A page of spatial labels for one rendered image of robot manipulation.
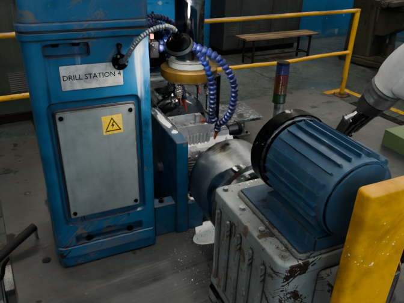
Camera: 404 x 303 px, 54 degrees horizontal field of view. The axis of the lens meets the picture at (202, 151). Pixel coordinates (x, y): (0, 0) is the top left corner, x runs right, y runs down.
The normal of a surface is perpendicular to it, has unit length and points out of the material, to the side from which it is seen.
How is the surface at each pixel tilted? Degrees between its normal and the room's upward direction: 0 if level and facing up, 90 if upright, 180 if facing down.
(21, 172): 0
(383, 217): 90
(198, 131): 90
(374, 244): 90
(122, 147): 90
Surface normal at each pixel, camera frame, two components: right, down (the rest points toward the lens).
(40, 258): 0.03, -0.88
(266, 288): -0.91, 0.16
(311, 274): 0.41, 0.43
